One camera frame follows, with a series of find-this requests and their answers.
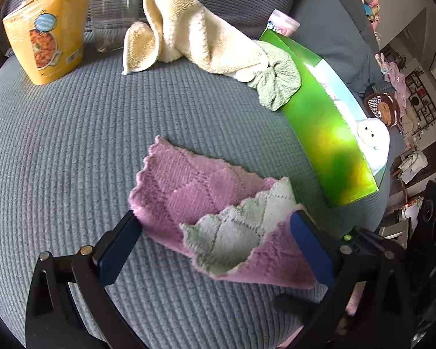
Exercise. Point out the grey throw pillow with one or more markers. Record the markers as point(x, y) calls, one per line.
point(328, 30)

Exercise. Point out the pink knitted cloth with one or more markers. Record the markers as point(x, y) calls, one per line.
point(232, 224)

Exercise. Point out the white blue plush toy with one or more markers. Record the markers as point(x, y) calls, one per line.
point(374, 141)

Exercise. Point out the green patterned scrunchie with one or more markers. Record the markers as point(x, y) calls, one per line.
point(279, 81)

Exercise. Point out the brown round plush bag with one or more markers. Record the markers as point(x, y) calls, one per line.
point(384, 107)

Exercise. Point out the grey sofa seat cushion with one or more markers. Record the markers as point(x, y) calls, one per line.
point(69, 154)

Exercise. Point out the yellow snack pouch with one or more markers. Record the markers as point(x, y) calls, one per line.
point(46, 36)

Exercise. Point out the pink white tissue pack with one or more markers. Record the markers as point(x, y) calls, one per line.
point(281, 23)

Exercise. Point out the cream knitted towel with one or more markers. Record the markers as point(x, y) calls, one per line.
point(185, 28)

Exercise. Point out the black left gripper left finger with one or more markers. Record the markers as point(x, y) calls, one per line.
point(52, 317)

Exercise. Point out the pink floral garment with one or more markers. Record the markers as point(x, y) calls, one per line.
point(393, 75)

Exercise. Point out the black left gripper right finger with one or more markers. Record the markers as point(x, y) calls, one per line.
point(366, 304)

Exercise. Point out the pink plush toy pile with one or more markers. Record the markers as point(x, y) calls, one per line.
point(372, 9)

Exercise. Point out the clear bottle metal cap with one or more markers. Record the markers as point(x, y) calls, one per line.
point(110, 19)

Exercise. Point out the green cardboard box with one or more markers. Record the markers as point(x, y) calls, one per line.
point(323, 114)

